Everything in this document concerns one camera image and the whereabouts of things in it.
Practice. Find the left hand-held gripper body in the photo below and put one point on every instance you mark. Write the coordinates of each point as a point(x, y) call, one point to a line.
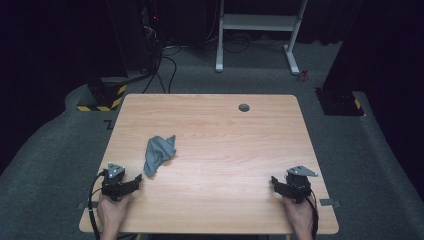
point(115, 181)

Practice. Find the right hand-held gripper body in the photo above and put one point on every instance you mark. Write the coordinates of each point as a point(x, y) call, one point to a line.
point(296, 185)

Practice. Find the grey cloth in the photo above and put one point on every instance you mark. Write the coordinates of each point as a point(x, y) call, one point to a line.
point(157, 154)

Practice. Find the person's right hand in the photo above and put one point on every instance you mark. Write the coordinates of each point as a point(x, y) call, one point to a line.
point(300, 213)

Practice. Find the person's left hand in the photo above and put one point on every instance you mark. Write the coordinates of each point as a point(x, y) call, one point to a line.
point(111, 210)

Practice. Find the grey tape piece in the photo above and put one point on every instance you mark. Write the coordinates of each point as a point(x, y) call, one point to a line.
point(88, 204)
point(330, 202)

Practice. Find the black yellow striped stand base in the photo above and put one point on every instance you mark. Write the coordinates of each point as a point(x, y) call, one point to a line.
point(103, 100)

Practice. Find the dark equipment rack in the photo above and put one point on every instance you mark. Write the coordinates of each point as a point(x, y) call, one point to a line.
point(150, 30)

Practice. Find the black stand base plate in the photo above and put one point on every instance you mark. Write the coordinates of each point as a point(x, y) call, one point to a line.
point(338, 101)

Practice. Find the white metal stand frame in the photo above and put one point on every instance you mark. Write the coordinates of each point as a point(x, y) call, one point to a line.
point(258, 22)

